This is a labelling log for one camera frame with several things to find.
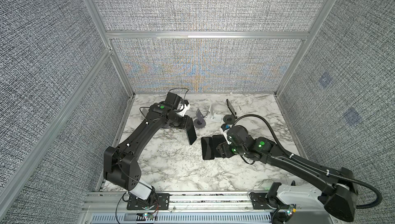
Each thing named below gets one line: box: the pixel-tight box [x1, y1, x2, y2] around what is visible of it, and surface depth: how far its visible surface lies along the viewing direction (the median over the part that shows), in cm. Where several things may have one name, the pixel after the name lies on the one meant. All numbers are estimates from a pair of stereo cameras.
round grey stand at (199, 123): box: [193, 108, 207, 129], surface depth 102 cm
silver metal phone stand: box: [207, 103, 222, 123], surface depth 105 cm
